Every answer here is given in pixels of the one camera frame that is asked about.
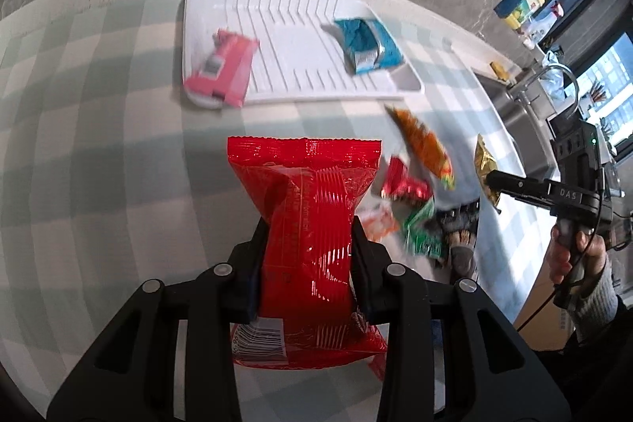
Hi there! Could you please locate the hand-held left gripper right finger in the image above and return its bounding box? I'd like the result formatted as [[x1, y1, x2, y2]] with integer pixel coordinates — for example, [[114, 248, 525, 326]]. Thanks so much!
[[351, 214, 569, 422]]

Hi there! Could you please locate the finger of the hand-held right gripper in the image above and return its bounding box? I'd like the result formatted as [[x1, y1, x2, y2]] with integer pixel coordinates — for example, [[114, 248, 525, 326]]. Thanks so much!
[[487, 170, 557, 196], [512, 193, 557, 208]]

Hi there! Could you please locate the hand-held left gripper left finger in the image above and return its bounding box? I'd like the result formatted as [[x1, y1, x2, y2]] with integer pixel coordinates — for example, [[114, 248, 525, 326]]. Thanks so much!
[[47, 219, 270, 422]]

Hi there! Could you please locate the gold snack packet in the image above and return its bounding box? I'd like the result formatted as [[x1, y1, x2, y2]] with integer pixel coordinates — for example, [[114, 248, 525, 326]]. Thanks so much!
[[475, 134, 502, 215]]

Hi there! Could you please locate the green snack packet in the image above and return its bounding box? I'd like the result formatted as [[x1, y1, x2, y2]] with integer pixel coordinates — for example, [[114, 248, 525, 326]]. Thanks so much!
[[400, 199, 446, 259]]

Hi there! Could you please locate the large red snack packet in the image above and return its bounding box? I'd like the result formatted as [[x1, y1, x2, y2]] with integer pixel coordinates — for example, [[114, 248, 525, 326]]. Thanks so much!
[[227, 136, 389, 369]]

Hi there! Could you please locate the white ribbed plastic tray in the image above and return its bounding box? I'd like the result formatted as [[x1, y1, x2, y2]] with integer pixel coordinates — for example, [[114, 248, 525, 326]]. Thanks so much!
[[182, 0, 425, 109]]

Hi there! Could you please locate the person's right hand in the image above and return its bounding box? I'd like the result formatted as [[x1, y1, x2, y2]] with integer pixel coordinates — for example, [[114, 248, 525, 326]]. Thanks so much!
[[548, 231, 610, 300]]

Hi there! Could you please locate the steel sink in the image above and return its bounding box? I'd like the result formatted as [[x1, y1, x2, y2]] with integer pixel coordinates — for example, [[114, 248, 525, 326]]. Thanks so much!
[[474, 71, 562, 185]]

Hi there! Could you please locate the white red fruit-print packet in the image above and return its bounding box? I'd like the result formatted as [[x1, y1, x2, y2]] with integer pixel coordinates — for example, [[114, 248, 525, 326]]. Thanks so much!
[[358, 199, 400, 241]]

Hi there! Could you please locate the orange snack packet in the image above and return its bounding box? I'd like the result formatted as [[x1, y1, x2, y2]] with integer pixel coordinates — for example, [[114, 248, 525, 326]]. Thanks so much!
[[386, 106, 456, 190]]

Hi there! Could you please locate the chrome faucet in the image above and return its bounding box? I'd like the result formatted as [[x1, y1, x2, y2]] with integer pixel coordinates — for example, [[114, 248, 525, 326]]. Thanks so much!
[[509, 62, 580, 107]]

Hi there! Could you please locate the small red snack packet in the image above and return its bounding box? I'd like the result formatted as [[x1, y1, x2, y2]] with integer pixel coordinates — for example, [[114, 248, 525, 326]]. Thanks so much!
[[381, 156, 431, 201]]

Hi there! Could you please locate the cardboard box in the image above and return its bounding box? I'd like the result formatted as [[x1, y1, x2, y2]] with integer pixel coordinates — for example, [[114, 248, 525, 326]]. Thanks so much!
[[514, 301, 580, 352]]

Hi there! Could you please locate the white plastic bottle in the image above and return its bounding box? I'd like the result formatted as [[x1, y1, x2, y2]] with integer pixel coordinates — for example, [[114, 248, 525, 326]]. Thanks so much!
[[523, 4, 565, 50]]

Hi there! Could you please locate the blue yellow container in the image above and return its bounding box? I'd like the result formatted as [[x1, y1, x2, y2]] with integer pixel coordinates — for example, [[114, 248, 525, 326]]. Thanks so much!
[[495, 0, 533, 30]]

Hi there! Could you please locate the checked tablecloth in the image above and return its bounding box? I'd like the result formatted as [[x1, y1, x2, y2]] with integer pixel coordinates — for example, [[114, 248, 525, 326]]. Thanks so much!
[[0, 0, 526, 408]]

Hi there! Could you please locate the teal crumpled snack packet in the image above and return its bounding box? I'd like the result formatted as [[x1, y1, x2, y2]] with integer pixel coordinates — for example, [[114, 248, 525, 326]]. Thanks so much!
[[334, 17, 404, 74]]

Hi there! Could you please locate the pink snack packet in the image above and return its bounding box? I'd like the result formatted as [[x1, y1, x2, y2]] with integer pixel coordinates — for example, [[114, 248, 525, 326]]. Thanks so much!
[[184, 29, 260, 108]]

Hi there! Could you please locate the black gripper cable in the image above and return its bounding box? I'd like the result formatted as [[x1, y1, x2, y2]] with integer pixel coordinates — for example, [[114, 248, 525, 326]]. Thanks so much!
[[517, 204, 606, 331]]

